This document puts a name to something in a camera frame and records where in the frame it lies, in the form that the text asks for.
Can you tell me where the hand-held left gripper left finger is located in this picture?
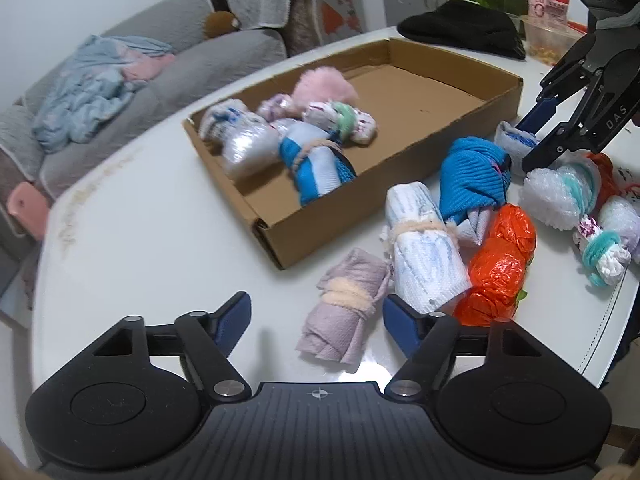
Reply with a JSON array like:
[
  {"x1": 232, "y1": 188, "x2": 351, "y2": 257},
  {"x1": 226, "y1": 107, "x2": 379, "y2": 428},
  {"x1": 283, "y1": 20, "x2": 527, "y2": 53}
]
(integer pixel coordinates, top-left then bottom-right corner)
[{"x1": 87, "y1": 291, "x2": 252, "y2": 404}]

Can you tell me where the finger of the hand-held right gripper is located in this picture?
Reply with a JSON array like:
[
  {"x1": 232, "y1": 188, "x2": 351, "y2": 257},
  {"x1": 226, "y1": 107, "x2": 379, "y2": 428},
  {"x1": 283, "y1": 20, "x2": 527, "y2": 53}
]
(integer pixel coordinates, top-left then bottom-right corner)
[
  {"x1": 514, "y1": 34, "x2": 602, "y2": 132},
  {"x1": 521, "y1": 74, "x2": 603, "y2": 174}
]

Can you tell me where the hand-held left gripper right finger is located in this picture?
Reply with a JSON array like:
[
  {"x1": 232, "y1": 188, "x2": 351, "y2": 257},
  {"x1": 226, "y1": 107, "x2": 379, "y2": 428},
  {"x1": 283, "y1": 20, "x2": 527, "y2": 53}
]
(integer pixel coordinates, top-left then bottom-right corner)
[{"x1": 382, "y1": 294, "x2": 547, "y2": 404}]

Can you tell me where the small white printed bundle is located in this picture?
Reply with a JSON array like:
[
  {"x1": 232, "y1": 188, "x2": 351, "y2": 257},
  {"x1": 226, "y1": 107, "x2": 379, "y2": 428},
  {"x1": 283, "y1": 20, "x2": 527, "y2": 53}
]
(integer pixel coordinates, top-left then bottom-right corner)
[{"x1": 495, "y1": 121, "x2": 543, "y2": 163}]

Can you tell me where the bubble wrap bundle teal band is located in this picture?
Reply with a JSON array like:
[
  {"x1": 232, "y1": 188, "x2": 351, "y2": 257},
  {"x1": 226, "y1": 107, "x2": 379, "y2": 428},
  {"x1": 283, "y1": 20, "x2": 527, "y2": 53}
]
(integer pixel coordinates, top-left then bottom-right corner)
[{"x1": 520, "y1": 162, "x2": 601, "y2": 229}]

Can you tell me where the lilac towel roll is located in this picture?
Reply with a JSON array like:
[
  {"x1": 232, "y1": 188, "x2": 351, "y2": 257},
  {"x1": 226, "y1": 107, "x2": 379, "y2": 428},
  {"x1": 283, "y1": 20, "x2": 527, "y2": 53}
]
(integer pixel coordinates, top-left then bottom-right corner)
[{"x1": 295, "y1": 247, "x2": 393, "y2": 366}]

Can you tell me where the small orange bundle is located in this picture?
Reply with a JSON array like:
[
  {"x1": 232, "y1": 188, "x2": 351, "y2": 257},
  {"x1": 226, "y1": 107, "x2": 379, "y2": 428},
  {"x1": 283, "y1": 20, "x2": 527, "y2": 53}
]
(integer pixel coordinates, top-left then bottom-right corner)
[{"x1": 585, "y1": 152, "x2": 619, "y2": 202}]

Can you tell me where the white blue printed towel roll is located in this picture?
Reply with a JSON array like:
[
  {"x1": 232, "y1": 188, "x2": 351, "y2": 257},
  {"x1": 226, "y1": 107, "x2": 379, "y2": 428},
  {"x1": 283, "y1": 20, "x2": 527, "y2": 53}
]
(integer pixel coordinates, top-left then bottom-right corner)
[{"x1": 382, "y1": 182, "x2": 473, "y2": 313}]

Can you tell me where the blue knit cloth bundle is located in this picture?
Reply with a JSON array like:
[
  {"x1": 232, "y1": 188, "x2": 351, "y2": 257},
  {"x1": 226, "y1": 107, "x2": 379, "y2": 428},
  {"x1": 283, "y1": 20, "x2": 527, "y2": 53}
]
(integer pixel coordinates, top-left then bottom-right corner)
[{"x1": 439, "y1": 136, "x2": 513, "y2": 248}]

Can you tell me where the white bundle with pink band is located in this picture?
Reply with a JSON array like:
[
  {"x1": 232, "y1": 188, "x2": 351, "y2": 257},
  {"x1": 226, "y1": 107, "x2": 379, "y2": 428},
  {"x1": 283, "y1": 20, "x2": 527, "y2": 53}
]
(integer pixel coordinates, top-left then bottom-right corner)
[{"x1": 617, "y1": 167, "x2": 640, "y2": 199}]

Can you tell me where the white bubble wrap bundle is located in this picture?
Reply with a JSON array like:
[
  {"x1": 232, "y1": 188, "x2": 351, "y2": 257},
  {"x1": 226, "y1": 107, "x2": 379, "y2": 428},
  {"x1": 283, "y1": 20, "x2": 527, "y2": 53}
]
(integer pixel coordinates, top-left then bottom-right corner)
[{"x1": 597, "y1": 195, "x2": 640, "y2": 266}]

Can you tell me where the shallow cardboard box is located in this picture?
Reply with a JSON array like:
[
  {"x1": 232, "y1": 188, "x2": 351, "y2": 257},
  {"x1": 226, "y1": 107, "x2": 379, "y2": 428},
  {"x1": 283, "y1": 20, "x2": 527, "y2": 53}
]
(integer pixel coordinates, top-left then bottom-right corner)
[{"x1": 182, "y1": 37, "x2": 524, "y2": 271}]

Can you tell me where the large orange plastic bundle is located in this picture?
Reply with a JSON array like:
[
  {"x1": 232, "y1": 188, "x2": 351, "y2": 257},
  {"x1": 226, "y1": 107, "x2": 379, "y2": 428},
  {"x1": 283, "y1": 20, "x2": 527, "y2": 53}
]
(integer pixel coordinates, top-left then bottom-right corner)
[{"x1": 452, "y1": 203, "x2": 538, "y2": 328}]

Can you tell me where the floral bundle with teal band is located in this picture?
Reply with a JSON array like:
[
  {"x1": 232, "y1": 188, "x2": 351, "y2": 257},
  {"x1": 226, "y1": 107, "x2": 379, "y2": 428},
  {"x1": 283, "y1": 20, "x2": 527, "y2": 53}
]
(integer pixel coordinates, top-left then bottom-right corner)
[{"x1": 575, "y1": 215, "x2": 633, "y2": 288}]

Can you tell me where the clear plastic bundle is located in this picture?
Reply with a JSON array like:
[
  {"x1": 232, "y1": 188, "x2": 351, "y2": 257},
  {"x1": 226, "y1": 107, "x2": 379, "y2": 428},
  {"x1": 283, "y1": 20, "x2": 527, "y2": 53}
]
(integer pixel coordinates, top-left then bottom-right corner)
[{"x1": 222, "y1": 117, "x2": 281, "y2": 178}]

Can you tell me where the blue white striped towel roll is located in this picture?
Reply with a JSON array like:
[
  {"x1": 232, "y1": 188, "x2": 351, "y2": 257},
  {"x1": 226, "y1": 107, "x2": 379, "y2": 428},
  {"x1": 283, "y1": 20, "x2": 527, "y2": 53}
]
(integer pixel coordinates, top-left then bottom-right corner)
[{"x1": 277, "y1": 120, "x2": 358, "y2": 206}]

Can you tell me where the floral bundle with green band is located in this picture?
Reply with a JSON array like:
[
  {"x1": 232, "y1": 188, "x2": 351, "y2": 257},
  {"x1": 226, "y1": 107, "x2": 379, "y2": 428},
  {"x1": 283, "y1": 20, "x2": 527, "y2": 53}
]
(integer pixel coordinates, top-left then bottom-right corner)
[{"x1": 302, "y1": 101, "x2": 378, "y2": 148}]

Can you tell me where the white blue printed bundle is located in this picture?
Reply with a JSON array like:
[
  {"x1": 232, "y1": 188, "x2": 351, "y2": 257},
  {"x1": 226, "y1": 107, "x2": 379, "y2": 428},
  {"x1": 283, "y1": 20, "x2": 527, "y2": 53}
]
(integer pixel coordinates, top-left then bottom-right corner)
[{"x1": 199, "y1": 100, "x2": 251, "y2": 143}]

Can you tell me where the pink fluffy bundle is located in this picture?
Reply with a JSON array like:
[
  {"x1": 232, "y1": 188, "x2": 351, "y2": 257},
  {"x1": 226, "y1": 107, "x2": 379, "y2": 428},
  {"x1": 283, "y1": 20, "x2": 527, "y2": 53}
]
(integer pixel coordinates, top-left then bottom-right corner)
[{"x1": 292, "y1": 66, "x2": 358, "y2": 108}]

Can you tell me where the pink snack packet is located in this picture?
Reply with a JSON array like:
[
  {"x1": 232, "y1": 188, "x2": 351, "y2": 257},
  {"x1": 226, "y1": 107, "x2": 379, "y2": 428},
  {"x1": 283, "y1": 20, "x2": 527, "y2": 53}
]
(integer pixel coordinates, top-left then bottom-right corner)
[{"x1": 527, "y1": 0, "x2": 571, "y2": 24}]

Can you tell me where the clear plastic food container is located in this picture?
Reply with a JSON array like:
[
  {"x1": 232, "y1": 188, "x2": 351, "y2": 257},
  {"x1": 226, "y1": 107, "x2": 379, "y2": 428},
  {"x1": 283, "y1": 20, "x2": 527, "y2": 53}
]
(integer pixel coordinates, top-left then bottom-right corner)
[{"x1": 520, "y1": 15, "x2": 587, "y2": 67}]

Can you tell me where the black knit hat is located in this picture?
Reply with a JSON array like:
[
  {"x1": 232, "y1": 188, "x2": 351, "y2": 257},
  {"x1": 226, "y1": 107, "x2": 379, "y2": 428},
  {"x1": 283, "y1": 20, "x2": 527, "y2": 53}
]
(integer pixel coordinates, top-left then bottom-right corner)
[{"x1": 397, "y1": 0, "x2": 528, "y2": 61}]

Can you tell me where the flower decorated fridge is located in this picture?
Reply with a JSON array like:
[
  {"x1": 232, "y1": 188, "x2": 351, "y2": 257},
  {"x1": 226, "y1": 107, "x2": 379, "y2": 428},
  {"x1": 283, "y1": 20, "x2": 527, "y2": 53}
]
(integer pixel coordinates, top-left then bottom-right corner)
[{"x1": 312, "y1": 0, "x2": 369, "y2": 41}]

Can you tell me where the pink plastic stool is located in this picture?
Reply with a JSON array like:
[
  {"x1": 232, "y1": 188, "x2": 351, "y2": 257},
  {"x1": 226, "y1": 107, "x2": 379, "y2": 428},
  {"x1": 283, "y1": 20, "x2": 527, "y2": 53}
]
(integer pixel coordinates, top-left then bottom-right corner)
[{"x1": 7, "y1": 181, "x2": 51, "y2": 241}]

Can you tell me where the grey knitted sofa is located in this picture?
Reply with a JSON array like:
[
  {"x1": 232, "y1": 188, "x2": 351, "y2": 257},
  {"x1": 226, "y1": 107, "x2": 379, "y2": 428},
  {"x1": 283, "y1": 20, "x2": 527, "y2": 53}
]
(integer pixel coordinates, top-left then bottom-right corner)
[{"x1": 0, "y1": 0, "x2": 323, "y2": 261}]

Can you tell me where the pink cloth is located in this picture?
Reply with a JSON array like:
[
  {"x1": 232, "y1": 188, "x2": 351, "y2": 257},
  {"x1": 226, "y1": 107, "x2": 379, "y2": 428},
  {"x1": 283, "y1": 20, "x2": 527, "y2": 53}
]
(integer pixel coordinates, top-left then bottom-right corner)
[{"x1": 122, "y1": 52, "x2": 177, "y2": 82}]

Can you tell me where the light blue blanket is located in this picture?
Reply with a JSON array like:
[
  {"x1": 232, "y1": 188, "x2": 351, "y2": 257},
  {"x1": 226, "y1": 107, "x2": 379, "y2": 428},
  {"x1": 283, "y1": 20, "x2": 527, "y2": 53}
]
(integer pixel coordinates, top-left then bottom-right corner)
[{"x1": 32, "y1": 35, "x2": 176, "y2": 143}]

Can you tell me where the brown plush toy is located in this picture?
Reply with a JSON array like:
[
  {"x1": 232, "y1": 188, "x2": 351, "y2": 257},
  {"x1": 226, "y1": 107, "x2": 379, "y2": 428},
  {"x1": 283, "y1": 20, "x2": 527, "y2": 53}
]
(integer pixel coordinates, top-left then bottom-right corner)
[{"x1": 204, "y1": 10, "x2": 241, "y2": 40}]

